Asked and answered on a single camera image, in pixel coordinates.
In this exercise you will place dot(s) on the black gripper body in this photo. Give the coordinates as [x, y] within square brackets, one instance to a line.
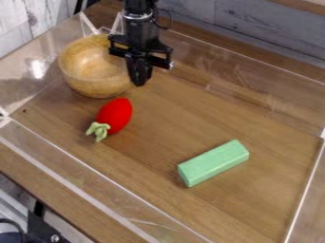
[135, 39]

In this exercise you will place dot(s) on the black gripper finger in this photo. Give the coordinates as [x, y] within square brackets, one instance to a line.
[132, 67]
[144, 71]

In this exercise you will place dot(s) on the red plush strawberry toy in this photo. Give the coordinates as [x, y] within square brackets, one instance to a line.
[112, 117]

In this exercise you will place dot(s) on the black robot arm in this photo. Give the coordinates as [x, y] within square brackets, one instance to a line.
[142, 7]

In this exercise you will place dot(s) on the wooden bowl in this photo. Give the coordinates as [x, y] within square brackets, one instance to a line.
[92, 72]

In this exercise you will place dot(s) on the clear acrylic tray barrier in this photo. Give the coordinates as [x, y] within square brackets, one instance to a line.
[116, 187]

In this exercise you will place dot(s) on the green rectangular block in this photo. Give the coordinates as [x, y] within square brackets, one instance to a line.
[213, 162]

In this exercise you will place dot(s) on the black metal bracket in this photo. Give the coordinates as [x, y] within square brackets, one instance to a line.
[40, 232]

